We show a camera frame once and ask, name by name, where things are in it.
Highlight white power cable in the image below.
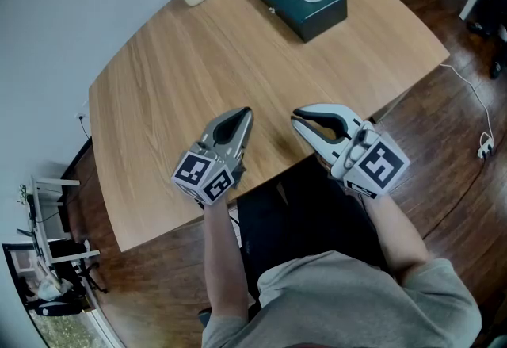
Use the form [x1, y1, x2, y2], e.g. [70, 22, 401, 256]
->
[439, 63, 496, 141]

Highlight dark green box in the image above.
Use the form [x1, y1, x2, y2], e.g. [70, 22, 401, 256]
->
[249, 0, 349, 44]

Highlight black trousers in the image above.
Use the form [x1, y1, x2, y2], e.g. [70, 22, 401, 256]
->
[236, 158, 393, 310]

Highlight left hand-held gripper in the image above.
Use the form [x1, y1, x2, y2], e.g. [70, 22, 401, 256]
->
[170, 105, 255, 206]

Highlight grey t-shirt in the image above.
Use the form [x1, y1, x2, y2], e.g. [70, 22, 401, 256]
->
[200, 250, 482, 348]

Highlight white power strip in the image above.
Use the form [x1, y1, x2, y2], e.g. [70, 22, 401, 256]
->
[477, 132, 496, 160]

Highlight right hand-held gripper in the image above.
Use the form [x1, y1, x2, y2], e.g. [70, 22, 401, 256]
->
[290, 102, 411, 201]

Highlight person's left forearm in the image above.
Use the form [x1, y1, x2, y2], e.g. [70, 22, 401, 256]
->
[201, 193, 254, 323]

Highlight person's right forearm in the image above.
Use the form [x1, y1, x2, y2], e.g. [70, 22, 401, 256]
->
[362, 191, 432, 286]

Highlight white desk frame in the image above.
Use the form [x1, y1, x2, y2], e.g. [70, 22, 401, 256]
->
[29, 174, 102, 272]

